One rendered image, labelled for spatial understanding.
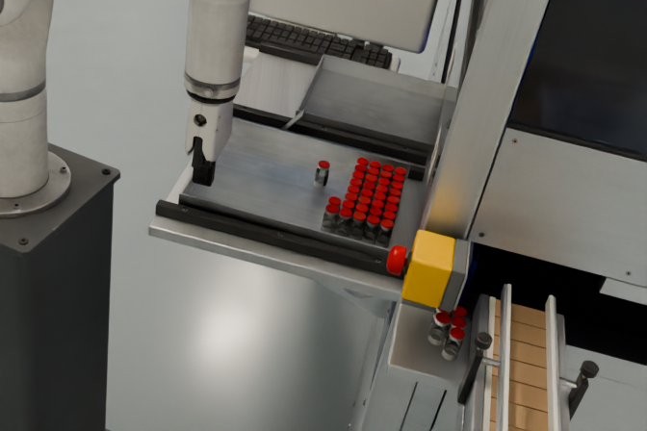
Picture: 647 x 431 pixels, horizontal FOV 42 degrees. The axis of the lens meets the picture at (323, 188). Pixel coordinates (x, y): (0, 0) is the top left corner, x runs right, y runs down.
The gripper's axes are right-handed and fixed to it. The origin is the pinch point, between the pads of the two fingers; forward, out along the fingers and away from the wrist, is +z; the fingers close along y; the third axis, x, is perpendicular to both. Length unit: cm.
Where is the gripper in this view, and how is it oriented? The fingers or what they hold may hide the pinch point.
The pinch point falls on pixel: (203, 172)
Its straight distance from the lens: 137.6
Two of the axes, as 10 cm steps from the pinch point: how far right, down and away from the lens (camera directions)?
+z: -1.6, 8.0, 5.7
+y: 2.0, -5.4, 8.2
